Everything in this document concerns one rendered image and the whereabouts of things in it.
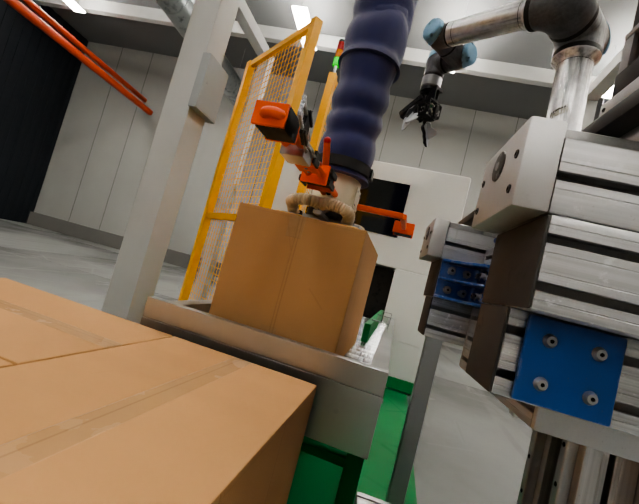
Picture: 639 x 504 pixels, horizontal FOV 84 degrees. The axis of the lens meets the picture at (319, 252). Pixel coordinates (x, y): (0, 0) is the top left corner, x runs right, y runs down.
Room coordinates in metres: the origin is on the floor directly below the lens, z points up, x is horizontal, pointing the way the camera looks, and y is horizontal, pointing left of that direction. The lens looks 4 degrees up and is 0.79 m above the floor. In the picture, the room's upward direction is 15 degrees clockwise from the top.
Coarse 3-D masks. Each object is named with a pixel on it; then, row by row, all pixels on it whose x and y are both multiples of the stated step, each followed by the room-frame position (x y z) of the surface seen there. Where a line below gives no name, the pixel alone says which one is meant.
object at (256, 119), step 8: (256, 104) 0.70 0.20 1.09; (264, 104) 0.70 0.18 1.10; (272, 104) 0.69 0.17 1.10; (280, 104) 0.69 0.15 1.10; (288, 104) 0.69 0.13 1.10; (256, 112) 0.70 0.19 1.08; (288, 112) 0.69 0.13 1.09; (256, 120) 0.70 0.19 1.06; (264, 120) 0.70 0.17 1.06; (272, 120) 0.69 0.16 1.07; (280, 120) 0.69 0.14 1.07; (288, 120) 0.70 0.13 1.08; (296, 120) 0.73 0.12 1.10; (264, 128) 0.71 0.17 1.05; (272, 128) 0.70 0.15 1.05; (280, 128) 0.69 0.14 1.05; (288, 128) 0.71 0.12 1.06; (296, 128) 0.74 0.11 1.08; (272, 136) 0.75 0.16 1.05; (280, 136) 0.74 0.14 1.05; (288, 136) 0.72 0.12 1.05; (296, 136) 0.76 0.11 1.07
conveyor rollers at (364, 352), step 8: (360, 328) 2.19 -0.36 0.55; (376, 328) 2.43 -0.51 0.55; (384, 328) 2.59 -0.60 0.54; (360, 336) 1.83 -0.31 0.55; (376, 336) 1.99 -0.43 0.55; (360, 344) 1.57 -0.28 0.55; (368, 344) 1.64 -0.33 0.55; (376, 344) 1.72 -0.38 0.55; (352, 352) 1.38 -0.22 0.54; (360, 352) 1.39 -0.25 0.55; (368, 352) 1.46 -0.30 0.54; (360, 360) 1.28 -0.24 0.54; (368, 360) 1.28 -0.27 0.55
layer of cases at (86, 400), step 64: (0, 320) 0.73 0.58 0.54; (64, 320) 0.83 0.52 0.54; (128, 320) 0.98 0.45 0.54; (0, 384) 0.49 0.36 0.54; (64, 384) 0.54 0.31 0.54; (128, 384) 0.59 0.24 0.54; (192, 384) 0.66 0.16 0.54; (256, 384) 0.75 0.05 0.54; (0, 448) 0.37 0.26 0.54; (64, 448) 0.40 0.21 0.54; (128, 448) 0.43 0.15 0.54; (192, 448) 0.46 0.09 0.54; (256, 448) 0.50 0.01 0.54
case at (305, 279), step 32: (256, 224) 1.07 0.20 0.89; (288, 224) 1.04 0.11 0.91; (320, 224) 1.02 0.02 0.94; (256, 256) 1.06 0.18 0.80; (288, 256) 1.04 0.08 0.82; (320, 256) 1.02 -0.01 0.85; (352, 256) 0.99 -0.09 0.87; (224, 288) 1.08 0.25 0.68; (256, 288) 1.05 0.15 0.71; (288, 288) 1.03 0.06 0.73; (320, 288) 1.01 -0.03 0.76; (352, 288) 0.99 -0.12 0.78; (256, 320) 1.05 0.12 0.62; (288, 320) 1.03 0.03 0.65; (320, 320) 1.00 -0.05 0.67; (352, 320) 1.21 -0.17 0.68
